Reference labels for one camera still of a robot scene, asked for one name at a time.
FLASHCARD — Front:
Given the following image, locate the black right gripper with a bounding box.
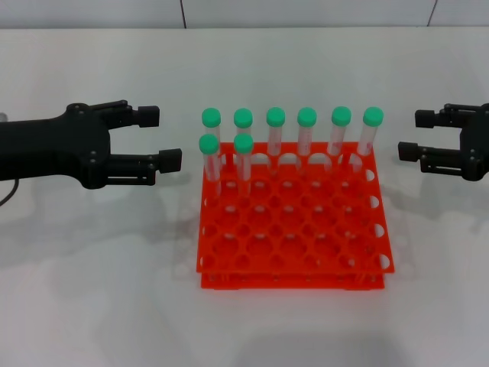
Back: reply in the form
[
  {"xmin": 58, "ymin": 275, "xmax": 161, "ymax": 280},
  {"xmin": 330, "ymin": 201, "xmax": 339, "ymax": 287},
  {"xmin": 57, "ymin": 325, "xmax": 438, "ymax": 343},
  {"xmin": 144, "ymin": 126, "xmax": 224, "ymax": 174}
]
[{"xmin": 397, "ymin": 102, "xmax": 489, "ymax": 183}]

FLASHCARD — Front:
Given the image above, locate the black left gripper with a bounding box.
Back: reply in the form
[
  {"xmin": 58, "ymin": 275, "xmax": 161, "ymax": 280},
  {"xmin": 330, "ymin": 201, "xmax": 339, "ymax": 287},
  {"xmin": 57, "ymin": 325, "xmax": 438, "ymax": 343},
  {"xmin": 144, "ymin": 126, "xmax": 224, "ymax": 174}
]
[{"xmin": 0, "ymin": 99, "xmax": 183, "ymax": 191}]

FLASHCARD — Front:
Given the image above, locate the green capped clear test tube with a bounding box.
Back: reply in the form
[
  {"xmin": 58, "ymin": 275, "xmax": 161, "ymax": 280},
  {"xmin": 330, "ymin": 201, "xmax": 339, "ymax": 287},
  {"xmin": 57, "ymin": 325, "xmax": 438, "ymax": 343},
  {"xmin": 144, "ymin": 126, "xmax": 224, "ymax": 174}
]
[
  {"xmin": 198, "ymin": 133, "xmax": 223, "ymax": 196},
  {"xmin": 296, "ymin": 107, "xmax": 318, "ymax": 161},
  {"xmin": 233, "ymin": 133, "xmax": 254, "ymax": 196},
  {"xmin": 266, "ymin": 107, "xmax": 287, "ymax": 171},
  {"xmin": 327, "ymin": 106, "xmax": 352, "ymax": 161},
  {"xmin": 355, "ymin": 106, "xmax": 384, "ymax": 165},
  {"xmin": 233, "ymin": 108, "xmax": 254, "ymax": 138},
  {"xmin": 201, "ymin": 107, "xmax": 223, "ymax": 154}
]

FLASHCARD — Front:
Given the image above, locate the orange plastic test tube rack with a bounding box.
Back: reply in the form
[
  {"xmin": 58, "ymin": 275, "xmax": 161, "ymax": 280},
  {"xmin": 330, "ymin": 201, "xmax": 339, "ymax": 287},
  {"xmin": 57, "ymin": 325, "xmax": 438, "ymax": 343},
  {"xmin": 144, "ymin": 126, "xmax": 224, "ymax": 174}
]
[{"xmin": 195, "ymin": 141, "xmax": 397, "ymax": 294}]

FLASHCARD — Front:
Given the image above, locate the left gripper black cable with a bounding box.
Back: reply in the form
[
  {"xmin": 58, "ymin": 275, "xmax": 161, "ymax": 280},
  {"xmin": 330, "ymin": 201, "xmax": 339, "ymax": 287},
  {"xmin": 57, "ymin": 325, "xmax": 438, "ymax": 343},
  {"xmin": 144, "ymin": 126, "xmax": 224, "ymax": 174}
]
[{"xmin": 0, "ymin": 179, "xmax": 20, "ymax": 207}]

